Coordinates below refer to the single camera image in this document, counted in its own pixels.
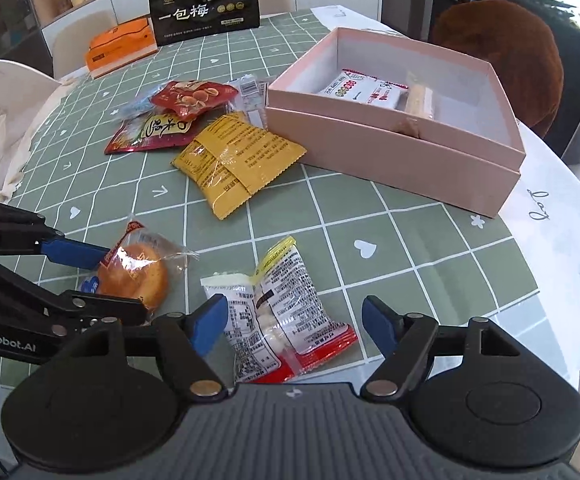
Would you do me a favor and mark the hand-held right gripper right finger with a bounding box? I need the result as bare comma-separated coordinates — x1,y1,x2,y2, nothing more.
360,295,523,402

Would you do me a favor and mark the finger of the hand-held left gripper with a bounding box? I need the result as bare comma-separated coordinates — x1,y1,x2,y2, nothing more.
0,249,149,336
0,194,113,270

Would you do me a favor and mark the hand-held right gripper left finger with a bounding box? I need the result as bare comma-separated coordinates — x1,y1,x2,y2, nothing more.
72,294,229,402

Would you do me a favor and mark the bread bun packet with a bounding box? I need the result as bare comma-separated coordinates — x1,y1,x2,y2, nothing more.
80,219,201,311

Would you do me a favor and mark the white candy packet red edge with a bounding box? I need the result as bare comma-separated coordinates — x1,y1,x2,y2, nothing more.
200,236,359,385

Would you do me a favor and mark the pink cardboard box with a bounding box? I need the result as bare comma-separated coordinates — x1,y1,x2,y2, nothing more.
265,26,527,219

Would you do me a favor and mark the blue snack packet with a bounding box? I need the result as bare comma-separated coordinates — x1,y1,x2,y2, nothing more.
117,91,163,121

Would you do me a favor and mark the yellow snack packet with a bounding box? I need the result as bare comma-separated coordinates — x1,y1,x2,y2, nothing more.
171,112,308,220

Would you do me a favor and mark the red egg snack packet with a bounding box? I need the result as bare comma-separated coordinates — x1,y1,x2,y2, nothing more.
150,80,239,123

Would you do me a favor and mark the clear plastic snack packet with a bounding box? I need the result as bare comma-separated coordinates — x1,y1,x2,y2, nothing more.
227,74,271,131

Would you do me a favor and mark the green checked tablecloth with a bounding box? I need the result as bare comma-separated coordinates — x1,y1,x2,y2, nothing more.
0,10,539,391

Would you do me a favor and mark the dark red snack packet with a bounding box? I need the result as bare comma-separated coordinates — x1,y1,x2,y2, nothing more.
104,112,205,155

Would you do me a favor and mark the white script tablecloth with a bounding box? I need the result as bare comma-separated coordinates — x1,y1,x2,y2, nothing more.
310,5,580,376

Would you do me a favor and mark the orange box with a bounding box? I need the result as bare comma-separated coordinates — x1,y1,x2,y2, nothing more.
86,17,159,79

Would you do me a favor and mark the beige biscuit packet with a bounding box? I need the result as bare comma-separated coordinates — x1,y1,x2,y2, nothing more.
400,82,436,121

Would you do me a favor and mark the white snack packet red print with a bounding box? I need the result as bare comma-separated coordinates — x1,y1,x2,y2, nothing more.
315,67,411,111

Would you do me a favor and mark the black plum gift box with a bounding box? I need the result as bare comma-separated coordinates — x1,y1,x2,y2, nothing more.
146,0,262,47

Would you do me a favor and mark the brown plush chair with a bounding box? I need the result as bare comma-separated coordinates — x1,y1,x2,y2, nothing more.
431,0,566,138

